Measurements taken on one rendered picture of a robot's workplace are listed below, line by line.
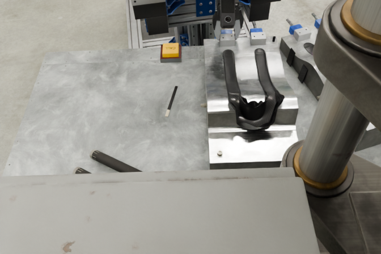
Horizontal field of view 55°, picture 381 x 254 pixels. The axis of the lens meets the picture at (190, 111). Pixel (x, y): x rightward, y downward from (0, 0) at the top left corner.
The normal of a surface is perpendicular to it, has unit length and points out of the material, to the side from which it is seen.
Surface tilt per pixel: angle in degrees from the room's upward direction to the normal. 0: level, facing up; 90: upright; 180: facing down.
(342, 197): 0
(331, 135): 90
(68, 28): 0
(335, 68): 90
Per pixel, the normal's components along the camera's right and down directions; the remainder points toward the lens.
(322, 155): -0.53, 0.67
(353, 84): -0.90, 0.36
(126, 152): -0.04, -0.63
